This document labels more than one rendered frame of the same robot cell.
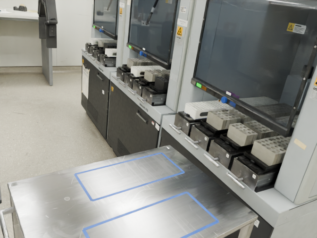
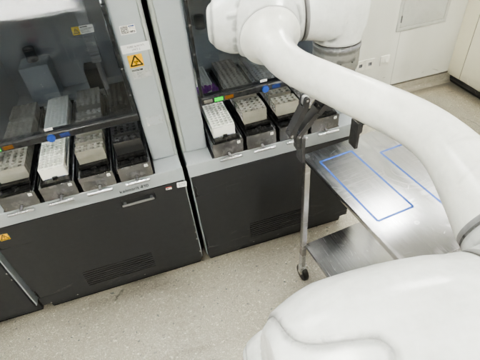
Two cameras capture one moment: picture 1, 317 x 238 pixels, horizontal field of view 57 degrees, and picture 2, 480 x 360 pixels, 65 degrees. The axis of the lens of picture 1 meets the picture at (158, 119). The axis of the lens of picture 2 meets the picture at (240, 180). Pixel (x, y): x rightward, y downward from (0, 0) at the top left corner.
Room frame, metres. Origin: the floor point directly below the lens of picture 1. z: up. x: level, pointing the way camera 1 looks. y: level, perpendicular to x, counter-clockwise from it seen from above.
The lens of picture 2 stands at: (0.91, 1.12, 1.75)
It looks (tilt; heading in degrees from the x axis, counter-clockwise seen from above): 41 degrees down; 289
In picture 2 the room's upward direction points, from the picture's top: 6 degrees counter-clockwise
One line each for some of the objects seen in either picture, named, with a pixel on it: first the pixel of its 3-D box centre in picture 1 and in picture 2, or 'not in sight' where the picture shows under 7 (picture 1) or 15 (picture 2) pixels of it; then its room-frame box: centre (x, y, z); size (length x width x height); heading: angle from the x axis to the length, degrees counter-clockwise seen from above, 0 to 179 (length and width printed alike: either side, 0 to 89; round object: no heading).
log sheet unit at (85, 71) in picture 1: (84, 80); not in sight; (2.85, 0.81, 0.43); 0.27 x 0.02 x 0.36; 32
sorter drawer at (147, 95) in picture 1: (189, 92); (128, 130); (1.88, -0.18, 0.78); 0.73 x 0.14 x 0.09; 122
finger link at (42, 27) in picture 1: (43, 28); (301, 147); (0.99, 0.42, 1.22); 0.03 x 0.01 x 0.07; 122
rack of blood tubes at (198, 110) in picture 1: (212, 109); (215, 115); (1.46, -0.28, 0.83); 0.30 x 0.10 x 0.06; 122
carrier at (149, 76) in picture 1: (149, 76); (91, 154); (1.88, 0.10, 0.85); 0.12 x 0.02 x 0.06; 33
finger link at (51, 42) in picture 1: (51, 36); (354, 133); (0.88, 0.35, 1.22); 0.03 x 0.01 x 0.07; 122
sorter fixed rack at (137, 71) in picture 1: (152, 72); (56, 153); (2.06, 0.09, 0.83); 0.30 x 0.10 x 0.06; 122
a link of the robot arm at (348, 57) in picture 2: not in sight; (335, 53); (0.93, 0.39, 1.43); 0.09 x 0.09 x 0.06
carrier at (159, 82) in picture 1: (160, 83); (128, 145); (1.75, 0.02, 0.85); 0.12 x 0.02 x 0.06; 32
